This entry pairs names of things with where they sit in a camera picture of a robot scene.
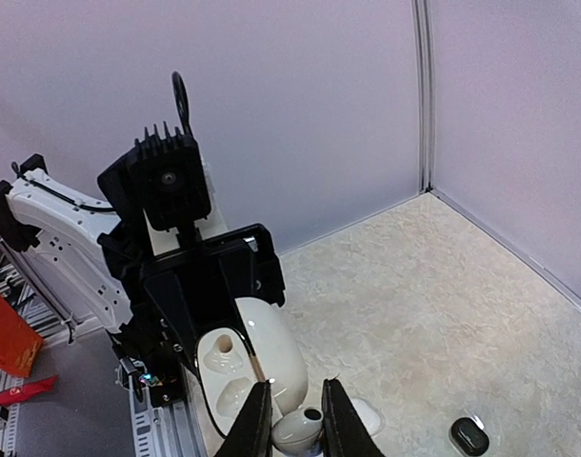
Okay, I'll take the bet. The white closed charging case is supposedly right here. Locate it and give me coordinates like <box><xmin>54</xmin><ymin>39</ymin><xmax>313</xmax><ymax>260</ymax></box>
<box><xmin>351</xmin><ymin>398</ymin><xmax>384</xmax><ymax>437</ymax></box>

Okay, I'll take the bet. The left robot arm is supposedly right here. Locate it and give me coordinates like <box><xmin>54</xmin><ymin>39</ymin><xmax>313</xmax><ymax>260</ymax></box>
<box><xmin>0</xmin><ymin>150</ymin><xmax>286</xmax><ymax>385</ymax></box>

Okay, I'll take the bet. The black charging case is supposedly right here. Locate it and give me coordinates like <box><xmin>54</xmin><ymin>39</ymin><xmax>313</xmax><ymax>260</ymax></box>
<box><xmin>450</xmin><ymin>417</ymin><xmax>490</xmax><ymax>457</ymax></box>

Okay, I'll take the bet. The white stem earbud centre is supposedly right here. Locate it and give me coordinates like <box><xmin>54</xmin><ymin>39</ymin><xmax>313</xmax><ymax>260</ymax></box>
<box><xmin>271</xmin><ymin>407</ymin><xmax>324</xmax><ymax>455</ymax></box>

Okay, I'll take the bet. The left aluminium frame post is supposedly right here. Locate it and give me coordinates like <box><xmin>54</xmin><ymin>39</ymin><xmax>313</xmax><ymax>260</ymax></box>
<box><xmin>411</xmin><ymin>0</ymin><xmax>435</xmax><ymax>193</ymax></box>

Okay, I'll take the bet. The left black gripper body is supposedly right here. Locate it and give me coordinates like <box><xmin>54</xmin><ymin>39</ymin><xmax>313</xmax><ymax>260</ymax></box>
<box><xmin>97</xmin><ymin>223</ymin><xmax>286</xmax><ymax>353</ymax></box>

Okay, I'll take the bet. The orange tote bag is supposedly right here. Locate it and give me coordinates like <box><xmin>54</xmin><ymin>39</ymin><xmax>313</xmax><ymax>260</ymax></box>
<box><xmin>0</xmin><ymin>295</ymin><xmax>44</xmax><ymax>378</ymax></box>

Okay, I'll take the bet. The aluminium front rail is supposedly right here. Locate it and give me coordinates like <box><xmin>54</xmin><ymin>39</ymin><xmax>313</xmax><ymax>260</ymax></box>
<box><xmin>0</xmin><ymin>241</ymin><xmax>206</xmax><ymax>456</ymax></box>

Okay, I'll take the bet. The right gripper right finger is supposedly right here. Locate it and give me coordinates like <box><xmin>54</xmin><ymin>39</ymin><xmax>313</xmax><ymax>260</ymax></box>
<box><xmin>321</xmin><ymin>379</ymin><xmax>384</xmax><ymax>457</ymax></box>

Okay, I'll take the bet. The white charging case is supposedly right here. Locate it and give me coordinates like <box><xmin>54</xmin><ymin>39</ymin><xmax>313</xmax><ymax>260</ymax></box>
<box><xmin>351</xmin><ymin>398</ymin><xmax>384</xmax><ymax>437</ymax></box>
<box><xmin>195</xmin><ymin>297</ymin><xmax>309</xmax><ymax>437</ymax></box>

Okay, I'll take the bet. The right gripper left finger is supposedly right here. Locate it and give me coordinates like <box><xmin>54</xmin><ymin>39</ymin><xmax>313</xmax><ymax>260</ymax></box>
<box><xmin>216</xmin><ymin>381</ymin><xmax>273</xmax><ymax>457</ymax></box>

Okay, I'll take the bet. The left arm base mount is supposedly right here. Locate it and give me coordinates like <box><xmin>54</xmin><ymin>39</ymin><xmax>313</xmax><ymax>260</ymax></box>
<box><xmin>108</xmin><ymin>333</ymin><xmax>186</xmax><ymax>407</ymax></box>

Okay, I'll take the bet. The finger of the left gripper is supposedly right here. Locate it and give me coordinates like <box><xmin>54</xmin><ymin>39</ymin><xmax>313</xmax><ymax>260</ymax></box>
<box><xmin>143</xmin><ymin>273</ymin><xmax>197</xmax><ymax>371</ymax></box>
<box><xmin>218</xmin><ymin>259</ymin><xmax>267</xmax><ymax>382</ymax></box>

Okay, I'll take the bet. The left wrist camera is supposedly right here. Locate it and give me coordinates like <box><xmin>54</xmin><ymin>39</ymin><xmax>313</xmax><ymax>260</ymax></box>
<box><xmin>97</xmin><ymin>129</ymin><xmax>211</xmax><ymax>231</ymax></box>

